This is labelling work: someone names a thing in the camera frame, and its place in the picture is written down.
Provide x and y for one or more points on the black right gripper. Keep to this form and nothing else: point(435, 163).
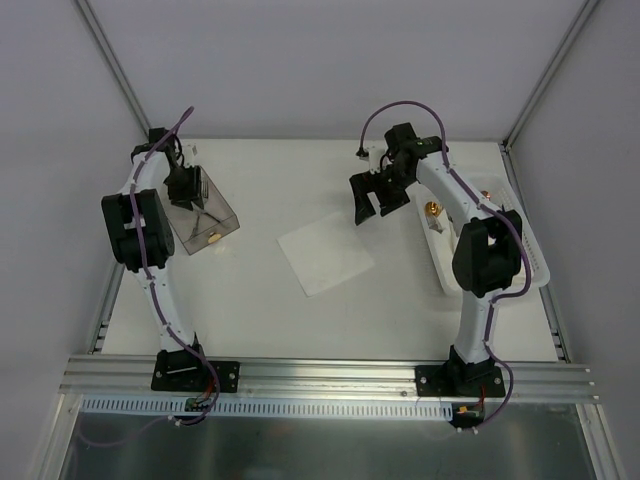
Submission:
point(379, 188)

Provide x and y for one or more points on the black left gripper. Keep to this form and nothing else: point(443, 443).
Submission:
point(185, 189)

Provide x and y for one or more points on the ornate silver fork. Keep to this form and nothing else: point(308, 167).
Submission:
point(196, 227)

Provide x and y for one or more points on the white paper napkin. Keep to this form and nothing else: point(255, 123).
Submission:
point(325, 253)

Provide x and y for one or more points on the plain silver knife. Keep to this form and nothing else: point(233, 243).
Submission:
point(205, 213)

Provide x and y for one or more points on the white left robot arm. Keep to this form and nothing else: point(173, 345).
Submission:
point(140, 233)

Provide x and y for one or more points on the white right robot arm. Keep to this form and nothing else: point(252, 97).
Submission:
point(428, 159)

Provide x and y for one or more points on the smoked clear plastic box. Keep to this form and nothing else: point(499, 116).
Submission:
point(182, 220)

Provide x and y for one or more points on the gold spoon in basket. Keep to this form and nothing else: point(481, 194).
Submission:
point(432, 211)

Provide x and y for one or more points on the white plastic basket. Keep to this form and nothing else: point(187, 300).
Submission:
point(450, 248)

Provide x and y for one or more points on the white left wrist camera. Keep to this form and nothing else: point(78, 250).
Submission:
point(189, 155)

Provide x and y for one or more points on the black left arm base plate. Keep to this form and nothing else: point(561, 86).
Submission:
point(180, 371)

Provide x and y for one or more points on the white slotted cable duct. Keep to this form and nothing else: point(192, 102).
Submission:
point(271, 408)

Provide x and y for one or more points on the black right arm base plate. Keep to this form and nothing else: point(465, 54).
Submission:
point(438, 381)

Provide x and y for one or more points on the left aluminium frame post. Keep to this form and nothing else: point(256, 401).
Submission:
point(109, 56)

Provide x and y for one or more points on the aluminium frame post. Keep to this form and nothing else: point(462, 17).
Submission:
point(562, 50)
point(109, 56)

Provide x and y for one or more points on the right aluminium frame post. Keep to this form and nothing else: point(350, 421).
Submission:
point(562, 50)

